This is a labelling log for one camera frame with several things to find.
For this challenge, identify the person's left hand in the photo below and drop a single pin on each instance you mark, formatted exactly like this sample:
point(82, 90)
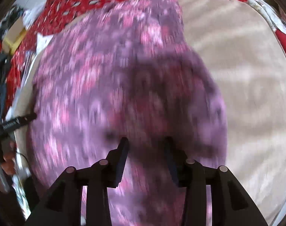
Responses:
point(8, 165)

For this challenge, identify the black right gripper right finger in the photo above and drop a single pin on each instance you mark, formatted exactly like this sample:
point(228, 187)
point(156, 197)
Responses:
point(231, 204)

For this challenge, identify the yellow cardboard box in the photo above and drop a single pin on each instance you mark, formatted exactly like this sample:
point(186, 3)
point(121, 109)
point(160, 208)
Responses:
point(14, 37)

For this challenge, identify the beige fleece blanket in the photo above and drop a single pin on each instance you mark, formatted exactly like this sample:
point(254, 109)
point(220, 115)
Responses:
point(248, 63)

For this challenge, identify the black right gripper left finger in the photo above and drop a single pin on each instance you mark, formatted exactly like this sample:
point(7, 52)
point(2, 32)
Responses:
point(61, 205)

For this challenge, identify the purple floral patterned garment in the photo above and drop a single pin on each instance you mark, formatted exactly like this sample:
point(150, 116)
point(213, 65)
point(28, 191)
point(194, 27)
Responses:
point(126, 70)

